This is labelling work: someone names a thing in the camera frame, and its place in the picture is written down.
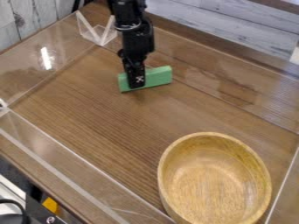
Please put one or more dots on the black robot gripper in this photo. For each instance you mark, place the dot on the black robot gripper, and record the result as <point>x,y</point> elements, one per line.
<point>138,39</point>

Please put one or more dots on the green rectangular block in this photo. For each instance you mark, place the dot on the green rectangular block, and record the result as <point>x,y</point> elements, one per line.
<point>156,76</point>

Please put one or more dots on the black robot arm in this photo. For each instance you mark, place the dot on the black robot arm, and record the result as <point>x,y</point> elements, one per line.
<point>127,9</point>

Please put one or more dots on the light wooden bowl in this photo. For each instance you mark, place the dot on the light wooden bowl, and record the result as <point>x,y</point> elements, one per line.
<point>214,181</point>

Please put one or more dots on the black device with yellow label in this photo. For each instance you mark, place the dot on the black device with yellow label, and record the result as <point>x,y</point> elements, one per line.
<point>44,210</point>

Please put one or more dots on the clear acrylic corner bracket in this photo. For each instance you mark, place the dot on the clear acrylic corner bracket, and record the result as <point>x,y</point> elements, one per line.
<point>99,34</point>

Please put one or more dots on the clear acrylic tray wall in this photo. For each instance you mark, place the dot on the clear acrylic tray wall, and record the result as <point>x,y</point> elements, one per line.
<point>91,156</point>

